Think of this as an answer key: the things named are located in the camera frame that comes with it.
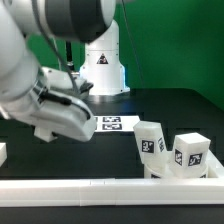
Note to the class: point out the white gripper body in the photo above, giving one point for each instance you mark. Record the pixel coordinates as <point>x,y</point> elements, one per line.
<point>25,96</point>

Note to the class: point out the white round stool seat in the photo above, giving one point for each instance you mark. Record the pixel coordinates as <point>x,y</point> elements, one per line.
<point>156,172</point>

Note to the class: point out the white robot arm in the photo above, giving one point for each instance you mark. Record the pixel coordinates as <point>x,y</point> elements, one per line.
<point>29,27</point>

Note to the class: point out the white marker sheet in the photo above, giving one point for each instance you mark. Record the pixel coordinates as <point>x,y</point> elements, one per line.
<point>116,123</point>

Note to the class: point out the white block at left edge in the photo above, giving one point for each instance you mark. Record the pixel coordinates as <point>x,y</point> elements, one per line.
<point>3,153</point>

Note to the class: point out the white L-shaped fence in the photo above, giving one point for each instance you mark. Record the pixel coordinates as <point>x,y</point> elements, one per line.
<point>95,192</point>

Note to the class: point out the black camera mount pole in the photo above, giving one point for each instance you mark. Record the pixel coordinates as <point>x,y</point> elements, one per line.
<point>69,57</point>

